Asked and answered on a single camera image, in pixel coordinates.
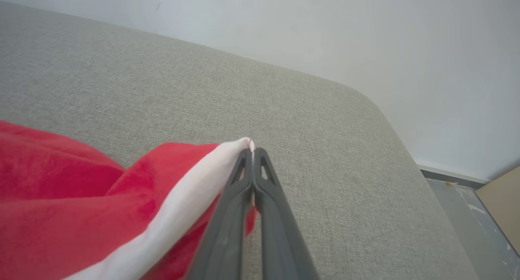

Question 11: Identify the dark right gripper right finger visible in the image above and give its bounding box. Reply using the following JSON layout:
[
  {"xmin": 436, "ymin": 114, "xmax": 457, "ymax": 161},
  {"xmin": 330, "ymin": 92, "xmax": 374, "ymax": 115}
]
[{"xmin": 253, "ymin": 147, "xmax": 319, "ymax": 280}]

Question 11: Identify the red shirt with white trim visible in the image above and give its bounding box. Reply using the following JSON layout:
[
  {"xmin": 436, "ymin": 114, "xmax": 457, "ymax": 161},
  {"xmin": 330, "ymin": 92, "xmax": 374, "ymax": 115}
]
[{"xmin": 0, "ymin": 121, "xmax": 258, "ymax": 280}]

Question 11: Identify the beige flat board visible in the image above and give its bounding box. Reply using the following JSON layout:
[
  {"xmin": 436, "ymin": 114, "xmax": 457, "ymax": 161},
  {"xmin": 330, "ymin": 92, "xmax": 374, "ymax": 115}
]
[{"xmin": 474, "ymin": 165, "xmax": 520, "ymax": 256}]

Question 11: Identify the white wall skirting board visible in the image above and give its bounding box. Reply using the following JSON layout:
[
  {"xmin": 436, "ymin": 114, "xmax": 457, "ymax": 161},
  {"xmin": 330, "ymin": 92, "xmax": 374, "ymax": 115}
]
[{"xmin": 415, "ymin": 161, "xmax": 492, "ymax": 187}]

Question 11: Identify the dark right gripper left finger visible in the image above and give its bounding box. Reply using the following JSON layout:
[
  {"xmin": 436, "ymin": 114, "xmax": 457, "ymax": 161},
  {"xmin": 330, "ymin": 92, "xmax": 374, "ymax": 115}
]
[{"xmin": 185, "ymin": 148, "xmax": 254, "ymax": 280}]

